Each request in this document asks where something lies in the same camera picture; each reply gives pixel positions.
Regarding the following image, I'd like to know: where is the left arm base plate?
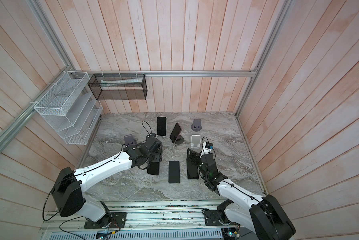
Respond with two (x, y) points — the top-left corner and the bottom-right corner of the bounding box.
(84, 212), (127, 229)

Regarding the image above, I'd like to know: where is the black wire mesh basket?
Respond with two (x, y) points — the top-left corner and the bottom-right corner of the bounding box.
(88, 73), (148, 101)

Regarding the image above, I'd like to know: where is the dark round stand pink phone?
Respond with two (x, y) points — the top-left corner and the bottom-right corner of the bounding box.
(173, 135), (184, 145)

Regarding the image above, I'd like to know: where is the white wire mesh shelf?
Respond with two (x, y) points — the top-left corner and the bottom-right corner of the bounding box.
(34, 72), (103, 145)

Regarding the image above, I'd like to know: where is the white-edged phone on stand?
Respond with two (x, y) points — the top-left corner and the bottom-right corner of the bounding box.
(156, 116), (166, 136)

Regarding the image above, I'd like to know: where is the white folding stand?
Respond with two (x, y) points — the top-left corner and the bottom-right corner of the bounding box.
(190, 135), (202, 149)

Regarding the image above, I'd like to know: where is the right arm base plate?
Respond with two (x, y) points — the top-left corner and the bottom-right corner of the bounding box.
(202, 209), (229, 226)

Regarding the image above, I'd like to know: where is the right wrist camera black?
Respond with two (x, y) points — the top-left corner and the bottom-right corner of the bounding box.
(201, 141), (214, 156)

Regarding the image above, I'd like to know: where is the dark round stand front left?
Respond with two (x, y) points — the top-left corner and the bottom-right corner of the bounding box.
(123, 134), (137, 146)

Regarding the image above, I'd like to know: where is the grey round phone stand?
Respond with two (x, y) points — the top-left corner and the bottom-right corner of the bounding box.
(191, 119), (202, 132)

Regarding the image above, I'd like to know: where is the green-edged phone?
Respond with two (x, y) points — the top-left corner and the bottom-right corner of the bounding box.
(168, 161), (181, 184)

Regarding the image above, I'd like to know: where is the blue-edged phone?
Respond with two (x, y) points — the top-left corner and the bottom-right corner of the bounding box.
(147, 162), (160, 176)

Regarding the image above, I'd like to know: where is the grey ventilation grille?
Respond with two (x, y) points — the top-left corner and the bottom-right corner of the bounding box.
(109, 228), (224, 240)

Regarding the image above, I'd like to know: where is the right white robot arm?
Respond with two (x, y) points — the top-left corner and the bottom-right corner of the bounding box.
(187, 148), (296, 240)

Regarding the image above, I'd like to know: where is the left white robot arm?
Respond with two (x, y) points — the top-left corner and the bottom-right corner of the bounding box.
(50, 134), (162, 228)

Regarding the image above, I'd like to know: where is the pink-edged phone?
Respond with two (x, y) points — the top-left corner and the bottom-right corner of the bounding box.
(169, 123), (182, 143)

